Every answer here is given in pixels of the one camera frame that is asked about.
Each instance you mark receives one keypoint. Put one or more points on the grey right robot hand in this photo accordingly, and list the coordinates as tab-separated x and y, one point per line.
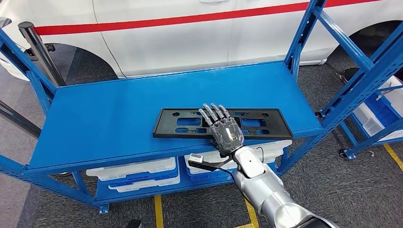
226	135

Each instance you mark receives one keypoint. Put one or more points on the black plastic frame part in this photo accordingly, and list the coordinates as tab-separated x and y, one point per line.
170	129

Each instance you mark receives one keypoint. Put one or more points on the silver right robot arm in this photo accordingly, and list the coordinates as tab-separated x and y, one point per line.
270	195

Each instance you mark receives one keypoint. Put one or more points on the blue metal shelf rack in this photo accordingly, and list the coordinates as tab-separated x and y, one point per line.
126	119

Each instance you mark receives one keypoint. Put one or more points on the blue wheeled shelf rack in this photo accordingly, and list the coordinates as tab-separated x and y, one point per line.
377	137

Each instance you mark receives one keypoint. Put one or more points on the translucent white plastic bin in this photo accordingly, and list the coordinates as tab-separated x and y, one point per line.
132	170
267	155
148	186
366	121
274	148
393	97

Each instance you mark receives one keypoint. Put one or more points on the blue plastic bin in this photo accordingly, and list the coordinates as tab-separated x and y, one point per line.
141	180
204	176
381	110

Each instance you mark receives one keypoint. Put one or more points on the white car with red stripe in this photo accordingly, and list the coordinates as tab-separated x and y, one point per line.
173	47

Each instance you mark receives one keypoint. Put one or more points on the yellow floor tape square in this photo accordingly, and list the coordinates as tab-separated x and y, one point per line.
393	155
158	214

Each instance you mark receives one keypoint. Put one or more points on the black pole stanchion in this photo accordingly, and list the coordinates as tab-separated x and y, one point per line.
41	53

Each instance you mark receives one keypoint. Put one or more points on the black camera mounting bracket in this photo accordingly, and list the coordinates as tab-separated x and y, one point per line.
207	166

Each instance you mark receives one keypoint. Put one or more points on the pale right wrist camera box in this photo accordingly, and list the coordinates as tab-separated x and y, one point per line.
196	158

